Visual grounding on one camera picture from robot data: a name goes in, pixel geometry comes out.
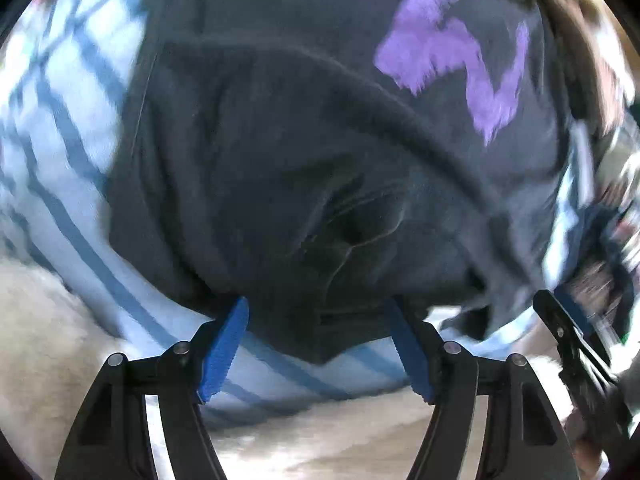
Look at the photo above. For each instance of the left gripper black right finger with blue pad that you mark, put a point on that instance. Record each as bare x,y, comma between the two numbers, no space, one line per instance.
491,418

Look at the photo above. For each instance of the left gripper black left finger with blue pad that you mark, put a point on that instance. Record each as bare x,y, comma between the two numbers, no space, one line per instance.
141,419

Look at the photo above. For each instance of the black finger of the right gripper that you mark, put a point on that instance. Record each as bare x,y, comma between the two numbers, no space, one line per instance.
592,385

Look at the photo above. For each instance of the black t-shirt purple print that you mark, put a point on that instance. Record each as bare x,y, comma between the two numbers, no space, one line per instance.
321,157

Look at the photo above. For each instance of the patterned white garment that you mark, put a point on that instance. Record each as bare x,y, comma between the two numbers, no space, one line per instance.
593,260

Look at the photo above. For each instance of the white fluffy blanket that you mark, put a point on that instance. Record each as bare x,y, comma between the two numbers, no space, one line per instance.
52,349

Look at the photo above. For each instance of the blue striped bed sheet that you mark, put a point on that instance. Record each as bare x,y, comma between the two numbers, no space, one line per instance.
61,124

